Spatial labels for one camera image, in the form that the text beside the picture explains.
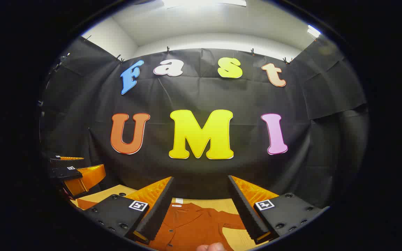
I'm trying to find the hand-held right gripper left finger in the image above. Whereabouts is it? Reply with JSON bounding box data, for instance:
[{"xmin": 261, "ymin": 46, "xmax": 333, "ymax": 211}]
[{"xmin": 82, "ymin": 176, "xmax": 175, "ymax": 244}]

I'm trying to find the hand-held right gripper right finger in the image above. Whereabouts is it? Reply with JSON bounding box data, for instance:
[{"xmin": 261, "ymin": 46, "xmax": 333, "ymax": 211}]
[{"xmin": 227, "ymin": 175, "xmax": 330, "ymax": 244}]

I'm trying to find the orange button-up garment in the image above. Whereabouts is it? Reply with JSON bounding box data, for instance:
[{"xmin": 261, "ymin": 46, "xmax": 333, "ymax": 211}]
[{"xmin": 76, "ymin": 199, "xmax": 247, "ymax": 251}]

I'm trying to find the black backdrop cloth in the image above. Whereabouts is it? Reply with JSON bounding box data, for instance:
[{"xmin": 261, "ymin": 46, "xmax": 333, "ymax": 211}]
[{"xmin": 40, "ymin": 35, "xmax": 369, "ymax": 210}]

